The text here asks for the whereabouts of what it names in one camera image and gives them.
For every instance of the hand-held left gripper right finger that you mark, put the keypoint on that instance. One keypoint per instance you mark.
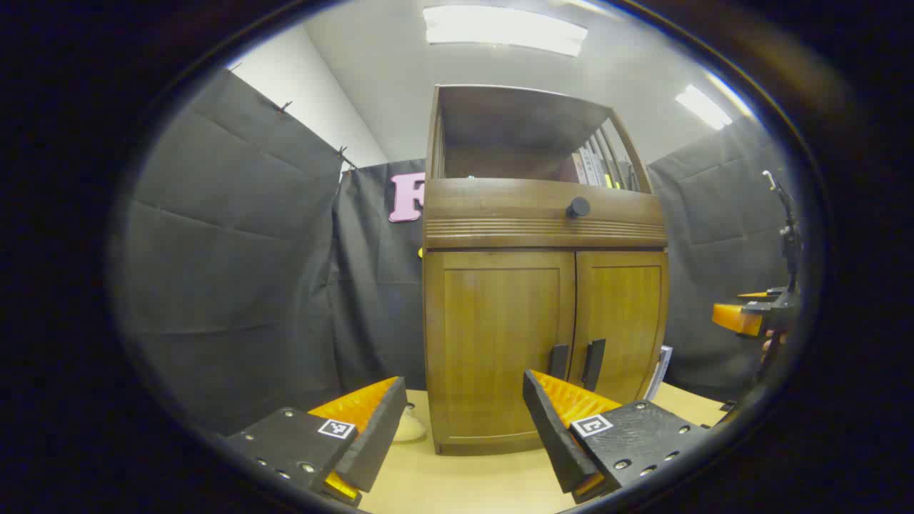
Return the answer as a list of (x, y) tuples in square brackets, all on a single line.
[(550, 428)]

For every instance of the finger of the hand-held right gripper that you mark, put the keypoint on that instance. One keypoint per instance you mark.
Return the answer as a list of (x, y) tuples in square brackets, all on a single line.
[(735, 318), (755, 293)]

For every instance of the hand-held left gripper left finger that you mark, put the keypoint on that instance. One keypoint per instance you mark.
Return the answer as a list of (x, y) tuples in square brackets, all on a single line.
[(375, 435)]

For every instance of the wooden shoe cabinet door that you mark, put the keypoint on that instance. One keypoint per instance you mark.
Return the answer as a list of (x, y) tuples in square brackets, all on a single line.
[(500, 343), (625, 314)]

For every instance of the wooden double-door shoe cabinet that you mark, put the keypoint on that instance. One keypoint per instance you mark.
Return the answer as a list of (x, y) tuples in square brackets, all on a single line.
[(543, 232)]

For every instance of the wooden cabinet drawer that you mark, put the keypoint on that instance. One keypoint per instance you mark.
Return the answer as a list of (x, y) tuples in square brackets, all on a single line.
[(500, 207)]

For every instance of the small white object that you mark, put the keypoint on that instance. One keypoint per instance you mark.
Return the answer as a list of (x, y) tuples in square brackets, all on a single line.
[(413, 427)]

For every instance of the white paper stack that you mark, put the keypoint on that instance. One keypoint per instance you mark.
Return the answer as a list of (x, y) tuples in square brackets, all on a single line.
[(660, 371)]

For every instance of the black round drawer knob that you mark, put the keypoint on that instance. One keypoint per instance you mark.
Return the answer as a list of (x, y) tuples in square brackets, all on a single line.
[(578, 208)]

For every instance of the small ceiling light panel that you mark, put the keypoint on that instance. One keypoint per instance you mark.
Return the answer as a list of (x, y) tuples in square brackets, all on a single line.
[(703, 107)]

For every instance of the brown book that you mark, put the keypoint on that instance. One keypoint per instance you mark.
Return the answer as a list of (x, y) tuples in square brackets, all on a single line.
[(570, 170)]

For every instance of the black backdrop cloth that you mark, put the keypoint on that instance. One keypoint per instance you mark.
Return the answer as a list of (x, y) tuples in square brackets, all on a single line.
[(235, 250)]

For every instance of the large ceiling light panel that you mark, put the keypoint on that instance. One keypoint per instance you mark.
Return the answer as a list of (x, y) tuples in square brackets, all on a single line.
[(500, 28)]

